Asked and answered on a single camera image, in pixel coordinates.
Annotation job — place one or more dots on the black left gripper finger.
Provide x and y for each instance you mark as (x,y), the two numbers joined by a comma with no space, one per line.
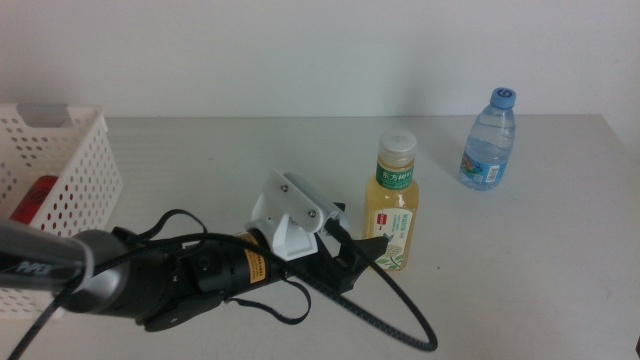
(339,206)
(362,252)

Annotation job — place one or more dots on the yellow tea bottle white cap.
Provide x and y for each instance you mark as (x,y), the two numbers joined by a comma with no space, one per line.
(391,200)

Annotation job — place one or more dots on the clear water bottle blue label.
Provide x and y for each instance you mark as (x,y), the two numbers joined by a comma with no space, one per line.
(487,145)

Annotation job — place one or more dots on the red drink can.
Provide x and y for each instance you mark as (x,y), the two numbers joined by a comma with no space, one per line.
(37,195)

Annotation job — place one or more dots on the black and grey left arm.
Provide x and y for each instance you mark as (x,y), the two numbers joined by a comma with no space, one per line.
(110,275)

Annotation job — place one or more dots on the white perforated plastic basket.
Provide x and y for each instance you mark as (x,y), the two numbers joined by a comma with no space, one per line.
(85,165)

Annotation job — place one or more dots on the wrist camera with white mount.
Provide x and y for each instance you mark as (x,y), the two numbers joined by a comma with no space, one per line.
(292,205)

